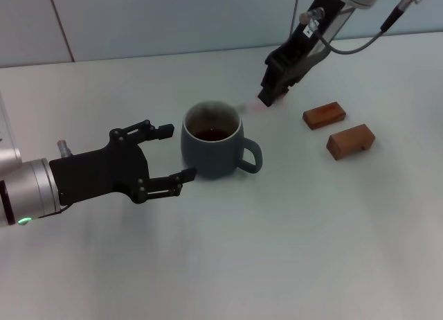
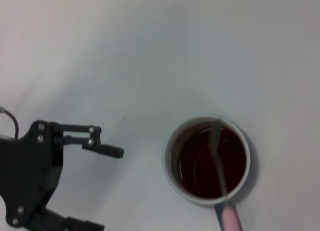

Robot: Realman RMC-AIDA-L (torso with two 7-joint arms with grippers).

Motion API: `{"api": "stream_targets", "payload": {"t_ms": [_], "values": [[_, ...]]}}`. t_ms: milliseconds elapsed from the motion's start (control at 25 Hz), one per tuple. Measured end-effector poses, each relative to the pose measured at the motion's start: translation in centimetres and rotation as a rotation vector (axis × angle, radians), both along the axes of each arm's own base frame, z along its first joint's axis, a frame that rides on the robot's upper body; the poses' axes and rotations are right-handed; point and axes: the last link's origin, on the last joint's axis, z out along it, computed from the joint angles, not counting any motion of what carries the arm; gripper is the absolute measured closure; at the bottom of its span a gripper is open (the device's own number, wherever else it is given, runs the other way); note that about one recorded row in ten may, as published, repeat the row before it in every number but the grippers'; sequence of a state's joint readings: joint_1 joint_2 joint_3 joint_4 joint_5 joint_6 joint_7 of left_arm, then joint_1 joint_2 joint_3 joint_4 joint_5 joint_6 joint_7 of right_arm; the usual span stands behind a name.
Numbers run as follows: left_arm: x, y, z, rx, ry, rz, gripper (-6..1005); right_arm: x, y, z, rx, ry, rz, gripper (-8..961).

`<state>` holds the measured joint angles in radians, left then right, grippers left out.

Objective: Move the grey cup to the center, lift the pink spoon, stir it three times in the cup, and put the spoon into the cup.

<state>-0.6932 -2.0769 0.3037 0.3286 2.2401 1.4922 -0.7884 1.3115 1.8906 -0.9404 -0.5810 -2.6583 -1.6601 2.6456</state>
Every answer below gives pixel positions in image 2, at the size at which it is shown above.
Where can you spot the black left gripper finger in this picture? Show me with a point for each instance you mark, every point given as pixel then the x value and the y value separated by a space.
pixel 110 150

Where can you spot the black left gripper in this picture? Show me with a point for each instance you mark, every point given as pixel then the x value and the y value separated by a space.
pixel 25 166

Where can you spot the grey ceramic cup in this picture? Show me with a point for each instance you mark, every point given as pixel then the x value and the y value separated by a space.
pixel 167 166

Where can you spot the dark tea liquid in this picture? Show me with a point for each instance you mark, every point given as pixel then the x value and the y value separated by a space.
pixel 195 171

